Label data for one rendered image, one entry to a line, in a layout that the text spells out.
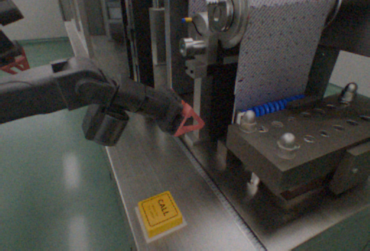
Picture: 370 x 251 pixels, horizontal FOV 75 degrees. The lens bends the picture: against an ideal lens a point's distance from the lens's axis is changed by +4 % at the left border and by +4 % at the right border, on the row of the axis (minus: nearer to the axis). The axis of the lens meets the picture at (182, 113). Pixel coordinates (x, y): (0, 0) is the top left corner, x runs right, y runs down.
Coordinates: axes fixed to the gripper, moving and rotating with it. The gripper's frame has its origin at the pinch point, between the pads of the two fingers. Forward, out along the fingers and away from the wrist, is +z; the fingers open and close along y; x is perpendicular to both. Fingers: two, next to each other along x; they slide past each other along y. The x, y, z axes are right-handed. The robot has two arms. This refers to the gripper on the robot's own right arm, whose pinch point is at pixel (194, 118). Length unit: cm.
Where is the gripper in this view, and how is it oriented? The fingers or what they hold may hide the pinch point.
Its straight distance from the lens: 52.9
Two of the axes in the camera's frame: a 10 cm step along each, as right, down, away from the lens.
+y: 4.3, 4.7, -7.7
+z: 7.6, 2.7, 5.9
